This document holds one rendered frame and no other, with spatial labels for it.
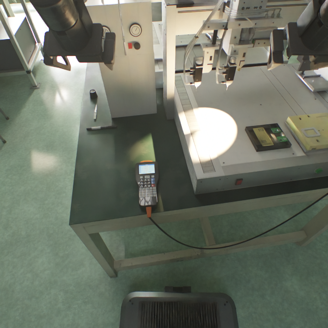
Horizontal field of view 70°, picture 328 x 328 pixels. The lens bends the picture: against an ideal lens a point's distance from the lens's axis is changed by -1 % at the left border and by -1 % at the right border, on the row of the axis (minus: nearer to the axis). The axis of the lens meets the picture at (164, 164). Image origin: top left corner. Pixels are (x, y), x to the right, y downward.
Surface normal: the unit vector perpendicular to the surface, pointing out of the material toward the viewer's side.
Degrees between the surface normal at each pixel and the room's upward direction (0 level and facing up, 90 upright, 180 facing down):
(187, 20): 90
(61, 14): 115
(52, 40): 30
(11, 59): 90
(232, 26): 90
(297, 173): 90
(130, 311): 0
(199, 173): 0
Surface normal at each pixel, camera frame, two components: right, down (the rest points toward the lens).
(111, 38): -0.02, -0.15
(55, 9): 0.41, 0.90
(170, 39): 0.15, 0.77
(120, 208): -0.01, -0.63
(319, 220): -0.99, 0.12
